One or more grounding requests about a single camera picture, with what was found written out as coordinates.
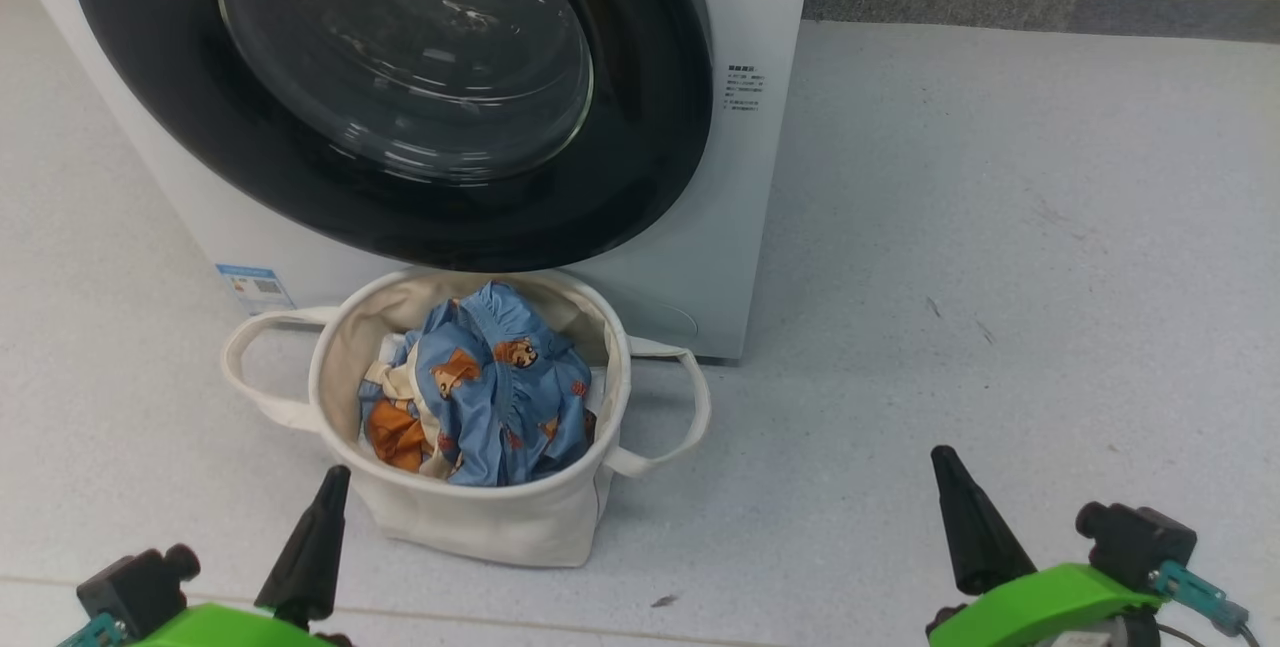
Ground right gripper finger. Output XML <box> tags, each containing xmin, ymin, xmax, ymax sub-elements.
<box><xmin>930</xmin><ymin>445</ymin><xmax>1037</xmax><ymax>596</ymax></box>

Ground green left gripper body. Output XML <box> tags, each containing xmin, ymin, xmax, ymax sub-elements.
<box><xmin>135</xmin><ymin>603</ymin><xmax>353</xmax><ymax>647</ymax></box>

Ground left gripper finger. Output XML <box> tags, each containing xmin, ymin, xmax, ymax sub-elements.
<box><xmin>255</xmin><ymin>465</ymin><xmax>352</xmax><ymax>628</ymax></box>

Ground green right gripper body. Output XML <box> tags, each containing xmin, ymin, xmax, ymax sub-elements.
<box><xmin>925</xmin><ymin>564</ymin><xmax>1166</xmax><ymax>647</ymax></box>

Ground blue bear-print clothing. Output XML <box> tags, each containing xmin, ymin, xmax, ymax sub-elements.
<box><xmin>358</xmin><ymin>281</ymin><xmax>598</xmax><ymax>488</ymax></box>

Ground round dark washing machine door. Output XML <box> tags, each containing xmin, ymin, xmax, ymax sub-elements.
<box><xmin>65</xmin><ymin>0</ymin><xmax>714</xmax><ymax>273</ymax></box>

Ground cream fabric laundry basket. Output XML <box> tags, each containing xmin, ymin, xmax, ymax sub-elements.
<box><xmin>222</xmin><ymin>269</ymin><xmax>712</xmax><ymax>568</ymax></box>

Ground white front-load washing machine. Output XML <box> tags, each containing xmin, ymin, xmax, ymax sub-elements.
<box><xmin>0</xmin><ymin>0</ymin><xmax>818</xmax><ymax>363</ymax></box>

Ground blue energy label sticker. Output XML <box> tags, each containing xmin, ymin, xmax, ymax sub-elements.
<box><xmin>216</xmin><ymin>264</ymin><xmax>296</xmax><ymax>315</ymax></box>

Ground round white filter cover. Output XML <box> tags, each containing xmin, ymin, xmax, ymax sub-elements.
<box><xmin>620</xmin><ymin>292</ymin><xmax>701</xmax><ymax>343</ymax></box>

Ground teal left camera connector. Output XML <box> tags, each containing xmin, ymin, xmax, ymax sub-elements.
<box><xmin>58</xmin><ymin>615</ymin><xmax>126</xmax><ymax>647</ymax></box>

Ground teal camera connector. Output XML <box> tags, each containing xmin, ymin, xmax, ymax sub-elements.
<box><xmin>1150</xmin><ymin>562</ymin><xmax>1251</xmax><ymax>638</ymax></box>
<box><xmin>58</xmin><ymin>615</ymin><xmax>126</xmax><ymax>647</ymax></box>

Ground teal right camera connector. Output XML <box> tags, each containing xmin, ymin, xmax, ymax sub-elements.
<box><xmin>1150</xmin><ymin>562</ymin><xmax>1251</xmax><ymax>638</ymax></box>

